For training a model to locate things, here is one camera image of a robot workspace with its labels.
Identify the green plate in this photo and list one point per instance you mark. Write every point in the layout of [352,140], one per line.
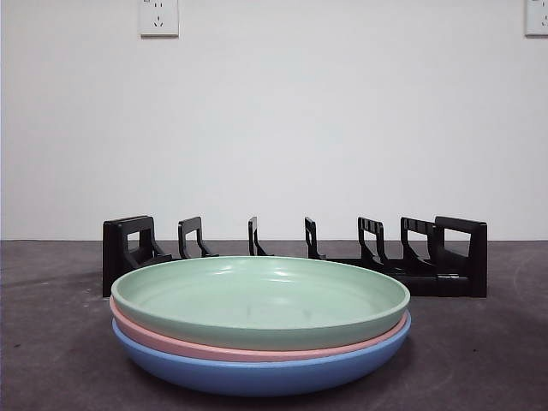
[257,291]

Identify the pink plate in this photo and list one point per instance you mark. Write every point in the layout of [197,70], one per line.
[257,355]

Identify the blue plate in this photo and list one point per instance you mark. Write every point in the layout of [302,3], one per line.
[257,379]

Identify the black plate rack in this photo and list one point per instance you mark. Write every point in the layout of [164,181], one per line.
[475,257]

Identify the white wall socket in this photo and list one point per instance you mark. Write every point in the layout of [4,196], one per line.
[158,17]
[537,17]

